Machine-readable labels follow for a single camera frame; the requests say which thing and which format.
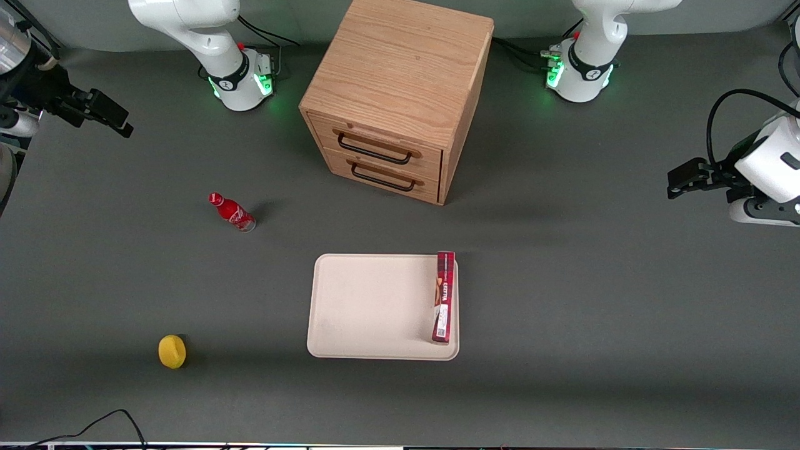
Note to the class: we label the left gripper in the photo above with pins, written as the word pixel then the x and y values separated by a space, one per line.
pixel 724 171

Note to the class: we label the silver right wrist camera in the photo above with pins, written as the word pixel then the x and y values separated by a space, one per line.
pixel 19 123

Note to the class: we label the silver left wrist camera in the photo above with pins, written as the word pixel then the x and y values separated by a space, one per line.
pixel 759 212

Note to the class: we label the wooden drawer cabinet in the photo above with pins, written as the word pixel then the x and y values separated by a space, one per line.
pixel 400 69

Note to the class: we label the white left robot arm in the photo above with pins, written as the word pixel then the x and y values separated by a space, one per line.
pixel 587 62

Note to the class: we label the wooden drawer front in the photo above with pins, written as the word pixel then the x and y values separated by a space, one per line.
pixel 431 164
pixel 428 187

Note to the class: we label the red cookie box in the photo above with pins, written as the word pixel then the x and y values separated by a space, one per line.
pixel 444 300

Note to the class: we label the beige plastic tray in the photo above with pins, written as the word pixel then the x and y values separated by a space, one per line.
pixel 375 306

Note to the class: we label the red coke bottle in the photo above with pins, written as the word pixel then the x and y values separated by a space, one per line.
pixel 232 213

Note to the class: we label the yellow lemon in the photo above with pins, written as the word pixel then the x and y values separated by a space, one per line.
pixel 172 351

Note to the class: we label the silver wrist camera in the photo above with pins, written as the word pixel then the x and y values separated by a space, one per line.
pixel 759 212
pixel 19 123

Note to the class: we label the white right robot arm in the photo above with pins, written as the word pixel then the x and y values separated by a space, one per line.
pixel 212 37

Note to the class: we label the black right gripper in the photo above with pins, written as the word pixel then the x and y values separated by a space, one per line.
pixel 45 91

